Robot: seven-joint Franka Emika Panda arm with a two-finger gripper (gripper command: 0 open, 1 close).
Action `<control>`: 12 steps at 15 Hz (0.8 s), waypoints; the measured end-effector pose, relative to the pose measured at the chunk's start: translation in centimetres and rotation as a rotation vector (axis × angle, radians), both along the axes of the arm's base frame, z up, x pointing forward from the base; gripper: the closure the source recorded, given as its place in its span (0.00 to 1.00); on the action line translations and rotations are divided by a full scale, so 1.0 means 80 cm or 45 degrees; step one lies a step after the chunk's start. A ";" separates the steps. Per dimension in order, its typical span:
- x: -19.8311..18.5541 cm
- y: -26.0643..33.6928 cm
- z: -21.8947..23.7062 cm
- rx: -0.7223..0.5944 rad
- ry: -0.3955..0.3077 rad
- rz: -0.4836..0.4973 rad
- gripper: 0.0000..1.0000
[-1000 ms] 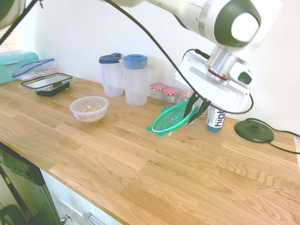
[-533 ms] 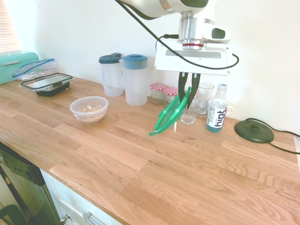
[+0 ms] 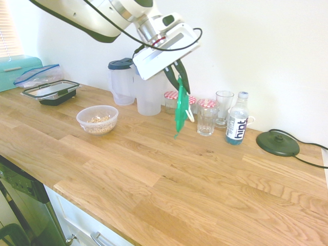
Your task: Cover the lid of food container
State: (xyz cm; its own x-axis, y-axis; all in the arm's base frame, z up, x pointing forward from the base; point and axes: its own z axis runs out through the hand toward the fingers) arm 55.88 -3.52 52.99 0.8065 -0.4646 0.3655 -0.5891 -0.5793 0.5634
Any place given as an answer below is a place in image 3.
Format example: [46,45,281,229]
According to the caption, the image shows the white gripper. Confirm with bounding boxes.
[132,22,201,95]

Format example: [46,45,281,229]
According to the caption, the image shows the green round container lid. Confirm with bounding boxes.
[173,76,195,140]

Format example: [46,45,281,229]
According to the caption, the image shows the glass jar red checkered lid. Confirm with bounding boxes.
[196,98,220,121]
[163,91,179,115]
[188,95,197,115]

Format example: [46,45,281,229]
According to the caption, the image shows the clear pitcher blue lid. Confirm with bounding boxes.
[132,64,167,116]

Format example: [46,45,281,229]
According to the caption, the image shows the clear pitcher dark grey lid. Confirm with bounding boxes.
[107,57,136,106]

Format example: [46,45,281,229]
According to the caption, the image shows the clear plastic food bowl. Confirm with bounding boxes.
[76,105,119,136]

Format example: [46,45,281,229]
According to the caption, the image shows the rectangular container with clip lid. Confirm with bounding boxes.
[22,79,80,106]

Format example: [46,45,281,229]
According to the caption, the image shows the tall footed drinking glass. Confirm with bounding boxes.
[215,90,235,129]

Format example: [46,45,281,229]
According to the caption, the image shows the faceted glass tumbler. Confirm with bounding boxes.
[196,106,220,137]

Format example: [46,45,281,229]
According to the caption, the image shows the clear hint water bottle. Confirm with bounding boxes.
[225,91,250,146]

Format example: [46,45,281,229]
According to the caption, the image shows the white mug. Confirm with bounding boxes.
[227,109,256,126]

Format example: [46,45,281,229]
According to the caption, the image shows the cereal rings heap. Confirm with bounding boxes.
[86,115,113,134]

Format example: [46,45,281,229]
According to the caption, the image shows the dark round kettle base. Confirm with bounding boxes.
[256,129,300,157]

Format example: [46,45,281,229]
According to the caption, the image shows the clear zip bag blue seal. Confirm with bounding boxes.
[13,63,65,89]

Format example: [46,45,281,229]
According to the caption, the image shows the teal bread box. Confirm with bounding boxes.
[0,55,44,93]

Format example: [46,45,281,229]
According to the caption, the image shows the window blinds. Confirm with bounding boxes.
[0,0,25,59]

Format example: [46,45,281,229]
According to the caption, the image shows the stainless steel dishwasher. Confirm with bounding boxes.
[0,155,68,246]

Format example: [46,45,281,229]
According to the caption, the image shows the dark green curved bar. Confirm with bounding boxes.
[0,222,29,246]

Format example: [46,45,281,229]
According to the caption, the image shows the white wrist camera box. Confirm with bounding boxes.
[153,12,183,33]

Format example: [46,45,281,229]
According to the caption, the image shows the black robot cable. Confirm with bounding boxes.
[84,0,203,52]

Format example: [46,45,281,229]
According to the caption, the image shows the black kettle base with cord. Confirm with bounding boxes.
[268,129,328,170]

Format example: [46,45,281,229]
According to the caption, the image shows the white drawer with metal handle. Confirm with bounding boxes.
[43,184,136,246]

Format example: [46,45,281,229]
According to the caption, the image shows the metal drawer handle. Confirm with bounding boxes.
[90,231,108,246]

